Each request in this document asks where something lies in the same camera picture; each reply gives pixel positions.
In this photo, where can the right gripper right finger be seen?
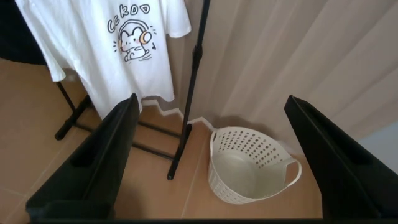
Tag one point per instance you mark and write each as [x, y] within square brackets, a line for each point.
[329, 161]

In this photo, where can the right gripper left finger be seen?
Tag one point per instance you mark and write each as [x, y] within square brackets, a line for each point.
[62, 189]

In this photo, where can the white garment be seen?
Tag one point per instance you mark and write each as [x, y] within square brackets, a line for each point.
[93, 62]

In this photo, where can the black shorts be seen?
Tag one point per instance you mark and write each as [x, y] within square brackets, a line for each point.
[18, 37]

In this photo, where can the white laundry basket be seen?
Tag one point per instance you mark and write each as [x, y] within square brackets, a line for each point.
[236, 174]

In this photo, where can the black clothes rack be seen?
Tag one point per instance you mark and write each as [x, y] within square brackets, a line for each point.
[194, 77]

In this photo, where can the beige curtain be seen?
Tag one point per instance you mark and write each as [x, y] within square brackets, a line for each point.
[280, 62]

